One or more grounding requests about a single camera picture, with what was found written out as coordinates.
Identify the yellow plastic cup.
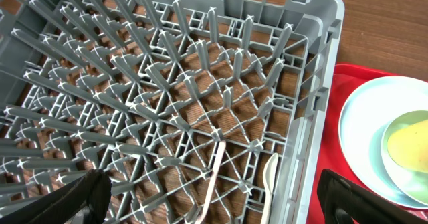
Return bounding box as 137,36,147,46
387,120,427,173

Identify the small green plate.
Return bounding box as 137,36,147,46
381,110,427,205

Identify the grey plastic dishwasher rack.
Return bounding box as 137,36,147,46
1,0,344,223

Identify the red plastic tray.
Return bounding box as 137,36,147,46
307,64,427,223

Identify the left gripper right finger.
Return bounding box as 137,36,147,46
317,169,427,224

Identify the large light blue plate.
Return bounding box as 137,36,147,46
338,76,427,209

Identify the cream plastic spoon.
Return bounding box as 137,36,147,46
261,153,279,224

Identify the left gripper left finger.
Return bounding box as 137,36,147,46
1,169,112,224

